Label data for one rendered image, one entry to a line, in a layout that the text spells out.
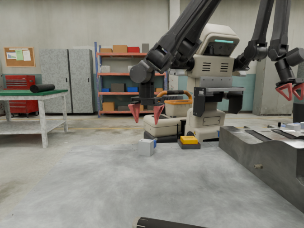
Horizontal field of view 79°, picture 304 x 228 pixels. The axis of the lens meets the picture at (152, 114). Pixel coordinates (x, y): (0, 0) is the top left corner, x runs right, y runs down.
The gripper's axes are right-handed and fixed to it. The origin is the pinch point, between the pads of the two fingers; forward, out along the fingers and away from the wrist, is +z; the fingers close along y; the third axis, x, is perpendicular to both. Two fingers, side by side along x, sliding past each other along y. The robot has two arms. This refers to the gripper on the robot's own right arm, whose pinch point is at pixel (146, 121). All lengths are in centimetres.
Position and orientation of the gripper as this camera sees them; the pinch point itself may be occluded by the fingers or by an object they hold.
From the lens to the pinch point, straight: 70.3
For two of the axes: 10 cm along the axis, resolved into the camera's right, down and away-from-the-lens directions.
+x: 3.7, -1.5, 9.2
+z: -0.1, 9.9, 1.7
